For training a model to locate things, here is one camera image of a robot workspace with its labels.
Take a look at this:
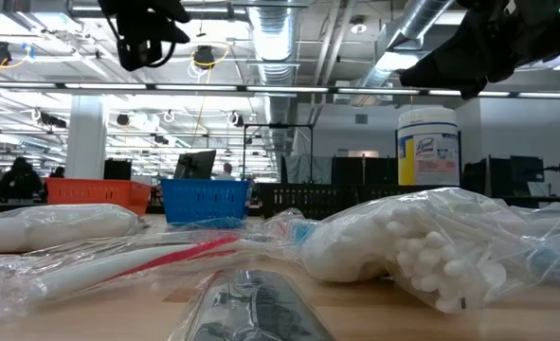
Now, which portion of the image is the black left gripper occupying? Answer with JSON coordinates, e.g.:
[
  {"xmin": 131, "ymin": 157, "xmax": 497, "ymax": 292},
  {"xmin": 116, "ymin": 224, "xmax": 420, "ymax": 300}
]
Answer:
[{"xmin": 97, "ymin": 0, "xmax": 191, "ymax": 46}]

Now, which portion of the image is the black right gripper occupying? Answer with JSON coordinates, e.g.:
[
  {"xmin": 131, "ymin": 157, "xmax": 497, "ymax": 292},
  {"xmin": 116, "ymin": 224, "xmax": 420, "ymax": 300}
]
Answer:
[{"xmin": 397, "ymin": 0, "xmax": 560, "ymax": 100}]

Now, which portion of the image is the bag of cotton swabs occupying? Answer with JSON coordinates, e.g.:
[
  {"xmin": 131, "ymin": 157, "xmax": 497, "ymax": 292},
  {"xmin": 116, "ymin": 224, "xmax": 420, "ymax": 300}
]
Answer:
[{"xmin": 301, "ymin": 187, "xmax": 544, "ymax": 314}]

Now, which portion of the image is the blue plastic basket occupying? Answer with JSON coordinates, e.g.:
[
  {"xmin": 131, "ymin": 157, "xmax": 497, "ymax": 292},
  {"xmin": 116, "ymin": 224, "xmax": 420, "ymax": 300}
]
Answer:
[{"xmin": 161, "ymin": 178, "xmax": 250, "ymax": 229}]

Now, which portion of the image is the bag of white cotton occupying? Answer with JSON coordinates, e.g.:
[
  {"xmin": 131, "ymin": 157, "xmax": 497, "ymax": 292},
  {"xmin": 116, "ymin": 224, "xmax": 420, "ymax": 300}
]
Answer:
[{"xmin": 0, "ymin": 203, "xmax": 149, "ymax": 256}]

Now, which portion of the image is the bagged red white toothbrush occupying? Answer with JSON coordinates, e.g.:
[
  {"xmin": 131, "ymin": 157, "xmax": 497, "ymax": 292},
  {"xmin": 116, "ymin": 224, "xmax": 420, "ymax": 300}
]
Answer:
[{"xmin": 0, "ymin": 235, "xmax": 262, "ymax": 319}]

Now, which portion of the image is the Lysol wipes canister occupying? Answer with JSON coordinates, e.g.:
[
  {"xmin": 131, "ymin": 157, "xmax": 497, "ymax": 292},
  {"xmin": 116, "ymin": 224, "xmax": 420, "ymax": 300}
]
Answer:
[{"xmin": 396, "ymin": 107, "xmax": 461, "ymax": 188}]

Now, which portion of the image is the black desk monitor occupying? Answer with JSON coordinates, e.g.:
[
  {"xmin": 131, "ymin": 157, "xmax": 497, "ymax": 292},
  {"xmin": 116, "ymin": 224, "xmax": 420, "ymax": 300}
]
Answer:
[{"xmin": 509, "ymin": 154, "xmax": 546, "ymax": 185}]

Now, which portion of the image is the dark grey partition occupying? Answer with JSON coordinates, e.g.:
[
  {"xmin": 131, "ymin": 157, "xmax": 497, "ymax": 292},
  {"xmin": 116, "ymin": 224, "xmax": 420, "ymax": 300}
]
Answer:
[{"xmin": 280, "ymin": 154, "xmax": 399, "ymax": 186}]

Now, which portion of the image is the white building column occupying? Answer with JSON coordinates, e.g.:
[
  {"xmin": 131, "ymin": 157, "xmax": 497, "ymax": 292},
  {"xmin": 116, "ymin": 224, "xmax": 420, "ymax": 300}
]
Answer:
[{"xmin": 64, "ymin": 94, "xmax": 109, "ymax": 180}]

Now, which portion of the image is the overhead light strip bar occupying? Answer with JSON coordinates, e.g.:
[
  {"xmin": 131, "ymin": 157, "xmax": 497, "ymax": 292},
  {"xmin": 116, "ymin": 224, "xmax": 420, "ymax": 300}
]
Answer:
[{"xmin": 0, "ymin": 80, "xmax": 560, "ymax": 99}]

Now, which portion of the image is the black monitor back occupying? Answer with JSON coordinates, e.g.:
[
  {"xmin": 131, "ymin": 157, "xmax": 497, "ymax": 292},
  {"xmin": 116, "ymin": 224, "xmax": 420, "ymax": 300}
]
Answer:
[{"xmin": 102, "ymin": 158, "xmax": 133, "ymax": 181}]

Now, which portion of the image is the black computer monitor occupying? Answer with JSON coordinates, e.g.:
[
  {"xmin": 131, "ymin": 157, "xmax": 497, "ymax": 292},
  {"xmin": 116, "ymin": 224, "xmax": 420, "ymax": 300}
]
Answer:
[{"xmin": 173, "ymin": 150, "xmax": 218, "ymax": 180}]

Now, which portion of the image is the orange plastic basket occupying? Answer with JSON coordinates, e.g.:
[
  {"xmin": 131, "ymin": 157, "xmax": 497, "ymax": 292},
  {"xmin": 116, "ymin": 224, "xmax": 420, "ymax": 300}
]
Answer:
[{"xmin": 45, "ymin": 177, "xmax": 152, "ymax": 218}]

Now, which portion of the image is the bagged black comb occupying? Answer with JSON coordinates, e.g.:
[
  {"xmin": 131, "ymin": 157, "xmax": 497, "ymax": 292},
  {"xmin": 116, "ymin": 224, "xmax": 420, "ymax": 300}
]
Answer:
[{"xmin": 168, "ymin": 268, "xmax": 336, "ymax": 341}]

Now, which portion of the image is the black left wrist camera cable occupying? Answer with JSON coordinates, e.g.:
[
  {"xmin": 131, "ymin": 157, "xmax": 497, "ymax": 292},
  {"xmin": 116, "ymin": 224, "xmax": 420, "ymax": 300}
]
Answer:
[{"xmin": 101, "ymin": 11, "xmax": 176, "ymax": 70}]

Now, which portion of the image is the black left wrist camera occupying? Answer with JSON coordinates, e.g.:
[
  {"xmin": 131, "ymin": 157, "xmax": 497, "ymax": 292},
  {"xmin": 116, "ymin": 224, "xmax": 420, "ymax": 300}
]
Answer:
[{"xmin": 117, "ymin": 41, "xmax": 163, "ymax": 72}]

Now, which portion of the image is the silver ventilation duct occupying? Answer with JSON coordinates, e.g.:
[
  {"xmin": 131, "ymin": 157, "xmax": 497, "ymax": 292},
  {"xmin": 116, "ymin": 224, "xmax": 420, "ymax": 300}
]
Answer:
[
  {"xmin": 350, "ymin": 0, "xmax": 454, "ymax": 106},
  {"xmin": 246, "ymin": 0, "xmax": 302, "ymax": 165}
]

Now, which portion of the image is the black aluminium table frame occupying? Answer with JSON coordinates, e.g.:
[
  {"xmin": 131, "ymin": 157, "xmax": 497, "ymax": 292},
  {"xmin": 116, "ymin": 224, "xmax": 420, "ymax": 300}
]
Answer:
[{"xmin": 0, "ymin": 194, "xmax": 560, "ymax": 220}]

